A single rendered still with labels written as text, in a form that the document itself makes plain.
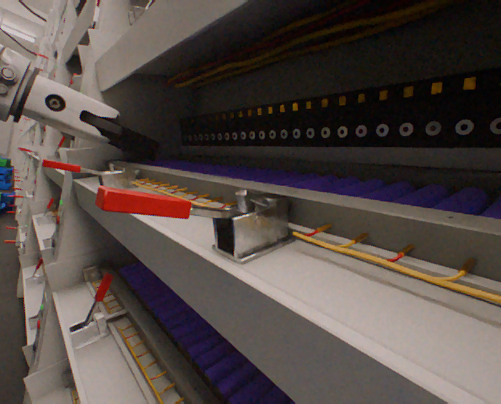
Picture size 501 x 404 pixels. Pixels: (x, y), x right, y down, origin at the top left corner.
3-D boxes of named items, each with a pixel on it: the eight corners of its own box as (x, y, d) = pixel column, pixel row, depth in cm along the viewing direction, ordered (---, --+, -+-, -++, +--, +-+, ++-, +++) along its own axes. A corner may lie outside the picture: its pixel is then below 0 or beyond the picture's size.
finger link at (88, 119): (107, 117, 34) (135, 135, 40) (62, 104, 36) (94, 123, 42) (104, 126, 34) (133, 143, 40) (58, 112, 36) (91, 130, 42)
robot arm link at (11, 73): (6, 38, 30) (38, 55, 32) (8, 57, 37) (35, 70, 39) (-26, 108, 29) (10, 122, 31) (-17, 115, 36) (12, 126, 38)
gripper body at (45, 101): (27, 53, 31) (127, 106, 38) (26, 70, 39) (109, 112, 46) (2, 114, 30) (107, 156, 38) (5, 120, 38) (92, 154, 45)
